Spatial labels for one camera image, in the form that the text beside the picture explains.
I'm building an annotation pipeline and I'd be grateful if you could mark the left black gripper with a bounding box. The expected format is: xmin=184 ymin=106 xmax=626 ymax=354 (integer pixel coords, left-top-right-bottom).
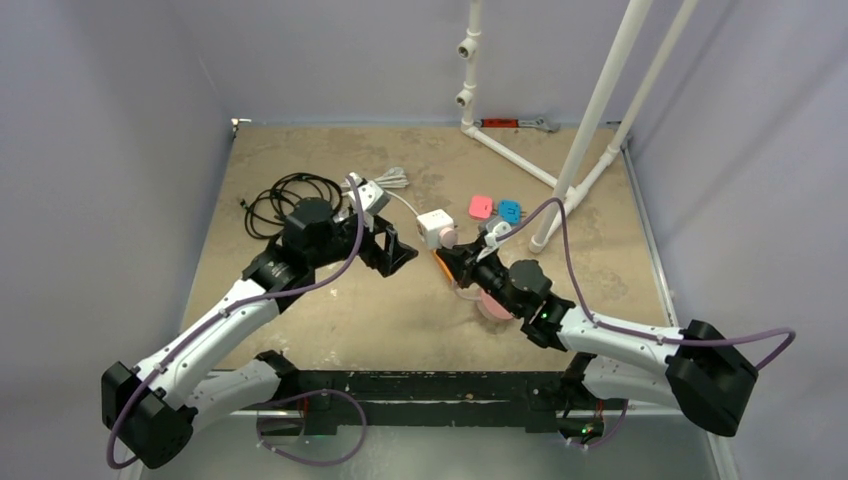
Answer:
xmin=309 ymin=210 xmax=416 ymax=275

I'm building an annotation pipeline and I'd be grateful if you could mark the white cube socket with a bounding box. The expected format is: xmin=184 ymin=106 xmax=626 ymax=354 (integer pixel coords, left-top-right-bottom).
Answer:
xmin=416 ymin=209 xmax=459 ymax=250

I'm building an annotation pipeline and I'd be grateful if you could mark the pink plug adapter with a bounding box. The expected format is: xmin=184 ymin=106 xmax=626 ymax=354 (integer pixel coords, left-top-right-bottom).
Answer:
xmin=468 ymin=195 xmax=494 ymax=220

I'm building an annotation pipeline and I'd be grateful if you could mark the white power cable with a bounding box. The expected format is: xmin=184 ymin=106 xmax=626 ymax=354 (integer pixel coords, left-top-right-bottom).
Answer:
xmin=339 ymin=166 xmax=422 ymax=217

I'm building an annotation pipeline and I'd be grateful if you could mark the blue plug adapter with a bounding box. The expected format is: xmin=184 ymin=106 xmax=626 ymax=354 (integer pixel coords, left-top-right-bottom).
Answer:
xmin=496 ymin=199 xmax=524 ymax=226

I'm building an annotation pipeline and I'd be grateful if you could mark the orange power strip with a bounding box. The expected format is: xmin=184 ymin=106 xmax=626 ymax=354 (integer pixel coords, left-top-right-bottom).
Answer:
xmin=430 ymin=250 xmax=453 ymax=282

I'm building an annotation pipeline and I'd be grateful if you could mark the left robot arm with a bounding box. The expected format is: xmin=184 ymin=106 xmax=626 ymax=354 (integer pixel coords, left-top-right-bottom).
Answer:
xmin=101 ymin=190 xmax=418 ymax=470

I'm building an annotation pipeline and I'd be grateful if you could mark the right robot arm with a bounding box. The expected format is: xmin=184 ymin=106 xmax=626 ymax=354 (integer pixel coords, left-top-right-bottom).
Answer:
xmin=436 ymin=244 xmax=759 ymax=437

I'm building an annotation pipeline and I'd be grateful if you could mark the pink round socket base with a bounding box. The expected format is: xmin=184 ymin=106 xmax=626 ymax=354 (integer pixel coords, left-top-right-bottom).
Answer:
xmin=476 ymin=290 xmax=514 ymax=322

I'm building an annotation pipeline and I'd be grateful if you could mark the black base beam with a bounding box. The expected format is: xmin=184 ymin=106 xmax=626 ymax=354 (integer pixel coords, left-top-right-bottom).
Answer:
xmin=256 ymin=350 xmax=624 ymax=435

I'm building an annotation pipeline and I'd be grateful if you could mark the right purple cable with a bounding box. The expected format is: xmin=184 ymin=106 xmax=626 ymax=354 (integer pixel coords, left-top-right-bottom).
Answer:
xmin=493 ymin=197 xmax=796 ymax=452

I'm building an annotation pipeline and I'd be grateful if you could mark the purple cable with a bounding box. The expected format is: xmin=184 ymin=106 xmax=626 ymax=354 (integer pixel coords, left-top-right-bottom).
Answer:
xmin=105 ymin=175 xmax=369 ymax=470
xmin=493 ymin=197 xmax=796 ymax=452

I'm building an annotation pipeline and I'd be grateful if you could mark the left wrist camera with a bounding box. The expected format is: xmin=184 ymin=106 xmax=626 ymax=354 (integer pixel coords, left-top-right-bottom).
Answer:
xmin=345 ymin=172 xmax=390 ymax=215

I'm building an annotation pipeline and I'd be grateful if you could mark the black coiled cable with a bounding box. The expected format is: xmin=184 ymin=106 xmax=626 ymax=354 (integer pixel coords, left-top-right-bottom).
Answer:
xmin=241 ymin=172 xmax=344 ymax=240

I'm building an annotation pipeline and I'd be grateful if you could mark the white pipe frame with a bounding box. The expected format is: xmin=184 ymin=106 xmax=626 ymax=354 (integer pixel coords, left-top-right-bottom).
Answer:
xmin=454 ymin=0 xmax=700 ymax=255

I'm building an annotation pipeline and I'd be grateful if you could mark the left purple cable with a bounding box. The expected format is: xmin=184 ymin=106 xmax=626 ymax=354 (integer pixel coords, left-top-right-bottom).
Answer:
xmin=105 ymin=175 xmax=369 ymax=470

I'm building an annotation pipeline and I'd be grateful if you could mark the red handled wrench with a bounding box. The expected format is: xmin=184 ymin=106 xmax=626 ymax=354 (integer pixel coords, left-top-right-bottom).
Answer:
xmin=473 ymin=117 xmax=560 ymax=133

